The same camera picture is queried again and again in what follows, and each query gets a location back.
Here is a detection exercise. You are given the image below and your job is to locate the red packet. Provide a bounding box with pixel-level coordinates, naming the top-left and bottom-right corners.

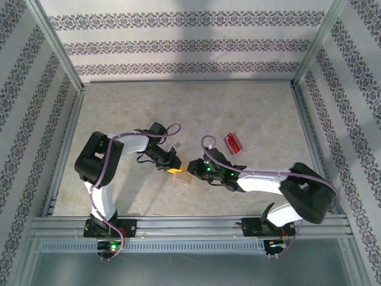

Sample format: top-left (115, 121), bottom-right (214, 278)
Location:
top-left (222, 132), bottom-right (243, 156)

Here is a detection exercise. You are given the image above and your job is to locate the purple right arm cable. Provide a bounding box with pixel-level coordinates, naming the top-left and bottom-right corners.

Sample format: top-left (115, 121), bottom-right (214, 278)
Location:
top-left (201, 135), bottom-right (341, 259)

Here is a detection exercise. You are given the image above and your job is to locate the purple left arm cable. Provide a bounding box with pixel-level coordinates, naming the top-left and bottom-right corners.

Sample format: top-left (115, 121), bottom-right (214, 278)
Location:
top-left (89, 123), bottom-right (182, 259)

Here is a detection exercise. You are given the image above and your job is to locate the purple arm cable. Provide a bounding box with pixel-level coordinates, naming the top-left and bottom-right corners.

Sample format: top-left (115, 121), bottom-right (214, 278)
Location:
top-left (89, 123), bottom-right (182, 259)
top-left (201, 135), bottom-right (341, 259)

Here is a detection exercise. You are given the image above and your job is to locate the beige card holder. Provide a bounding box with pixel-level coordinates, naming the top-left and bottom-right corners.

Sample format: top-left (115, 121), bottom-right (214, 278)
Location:
top-left (166, 167), bottom-right (193, 186)

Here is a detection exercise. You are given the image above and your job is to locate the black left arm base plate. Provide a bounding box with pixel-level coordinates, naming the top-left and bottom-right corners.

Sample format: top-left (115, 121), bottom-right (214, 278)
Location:
top-left (83, 219), bottom-right (138, 238)

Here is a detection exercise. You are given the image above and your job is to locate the red credit card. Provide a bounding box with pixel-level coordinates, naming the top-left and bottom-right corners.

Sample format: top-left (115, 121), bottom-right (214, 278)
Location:
top-left (223, 133), bottom-right (242, 155)

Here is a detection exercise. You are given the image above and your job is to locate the grey slotted cable duct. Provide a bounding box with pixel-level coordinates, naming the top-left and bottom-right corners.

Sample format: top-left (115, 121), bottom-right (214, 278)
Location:
top-left (40, 240), bottom-right (267, 254)

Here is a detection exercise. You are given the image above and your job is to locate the aluminium frame post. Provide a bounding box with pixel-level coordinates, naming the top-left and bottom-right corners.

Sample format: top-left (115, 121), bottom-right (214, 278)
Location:
top-left (25, 0), bottom-right (86, 92)
top-left (292, 0), bottom-right (348, 89)

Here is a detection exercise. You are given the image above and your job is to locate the aluminium front rail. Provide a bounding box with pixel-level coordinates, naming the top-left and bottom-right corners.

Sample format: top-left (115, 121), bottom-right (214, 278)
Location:
top-left (29, 216), bottom-right (349, 239)

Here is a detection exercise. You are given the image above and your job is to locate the aluminium side rail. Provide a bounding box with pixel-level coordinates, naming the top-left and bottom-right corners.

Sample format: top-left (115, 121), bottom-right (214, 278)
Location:
top-left (291, 85), bottom-right (346, 217)
top-left (40, 86), bottom-right (87, 217)

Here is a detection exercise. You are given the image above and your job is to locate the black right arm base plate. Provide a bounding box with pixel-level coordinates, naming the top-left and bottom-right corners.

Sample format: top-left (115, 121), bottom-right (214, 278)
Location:
top-left (242, 217), bottom-right (296, 238)

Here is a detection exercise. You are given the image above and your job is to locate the aluminium back rail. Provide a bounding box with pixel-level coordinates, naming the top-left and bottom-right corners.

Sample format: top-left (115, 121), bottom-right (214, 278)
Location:
top-left (88, 78), bottom-right (294, 85)

